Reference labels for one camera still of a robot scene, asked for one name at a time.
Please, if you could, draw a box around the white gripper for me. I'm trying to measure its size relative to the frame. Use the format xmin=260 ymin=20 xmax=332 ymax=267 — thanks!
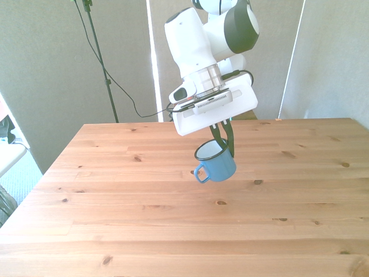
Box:
xmin=168 ymin=72 xmax=258 ymax=159

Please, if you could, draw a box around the blue enamel mug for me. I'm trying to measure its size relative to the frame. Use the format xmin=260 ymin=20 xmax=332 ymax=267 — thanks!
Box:
xmin=193 ymin=139 xmax=238 ymax=185

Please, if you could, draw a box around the white seat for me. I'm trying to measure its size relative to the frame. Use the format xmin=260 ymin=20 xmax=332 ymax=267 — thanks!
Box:
xmin=0 ymin=143 xmax=28 ymax=178

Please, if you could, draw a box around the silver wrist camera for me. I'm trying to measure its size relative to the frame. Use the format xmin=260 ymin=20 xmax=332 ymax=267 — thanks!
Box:
xmin=180 ymin=89 xmax=234 ymax=115

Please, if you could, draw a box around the black stand cable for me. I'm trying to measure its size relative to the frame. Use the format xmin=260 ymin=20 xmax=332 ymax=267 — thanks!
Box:
xmin=73 ymin=0 xmax=174 ymax=119

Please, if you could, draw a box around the black camera stand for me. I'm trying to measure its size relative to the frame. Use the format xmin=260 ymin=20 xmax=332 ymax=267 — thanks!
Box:
xmin=70 ymin=0 xmax=121 ymax=123

